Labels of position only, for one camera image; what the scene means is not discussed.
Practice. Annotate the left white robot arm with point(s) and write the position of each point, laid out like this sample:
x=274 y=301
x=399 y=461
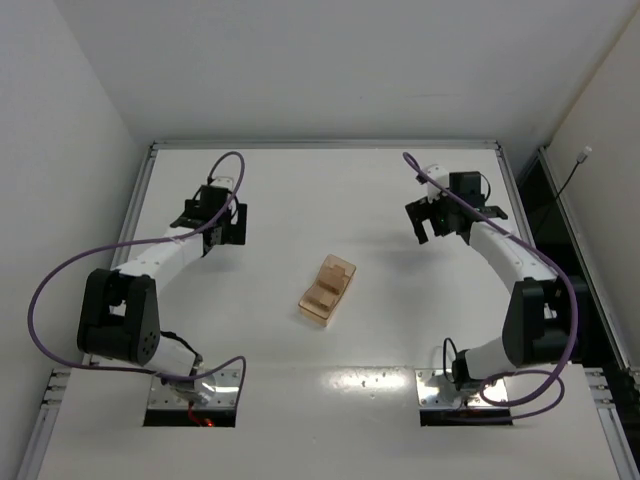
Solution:
x=120 y=311

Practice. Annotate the black wall cable white plug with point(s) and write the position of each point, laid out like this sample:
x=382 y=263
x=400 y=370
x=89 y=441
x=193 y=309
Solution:
x=581 y=158

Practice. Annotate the metal base plate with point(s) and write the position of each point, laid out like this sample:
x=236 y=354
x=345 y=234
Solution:
x=218 y=391
x=436 y=393

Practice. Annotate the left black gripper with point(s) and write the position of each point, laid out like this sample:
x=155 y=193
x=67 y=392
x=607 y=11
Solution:
x=238 y=223

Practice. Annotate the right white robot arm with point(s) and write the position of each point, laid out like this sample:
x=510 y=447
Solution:
x=542 y=323

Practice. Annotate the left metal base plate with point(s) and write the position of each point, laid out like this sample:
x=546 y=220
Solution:
x=218 y=391

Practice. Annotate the transparent orange plastic box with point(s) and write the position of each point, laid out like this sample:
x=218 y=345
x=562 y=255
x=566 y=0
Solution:
x=323 y=297

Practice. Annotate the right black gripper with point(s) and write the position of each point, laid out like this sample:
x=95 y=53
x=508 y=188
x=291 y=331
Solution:
x=426 y=210

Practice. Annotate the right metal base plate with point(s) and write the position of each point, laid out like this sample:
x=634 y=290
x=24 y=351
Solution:
x=436 y=393

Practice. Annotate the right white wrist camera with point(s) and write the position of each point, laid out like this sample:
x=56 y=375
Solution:
x=436 y=179

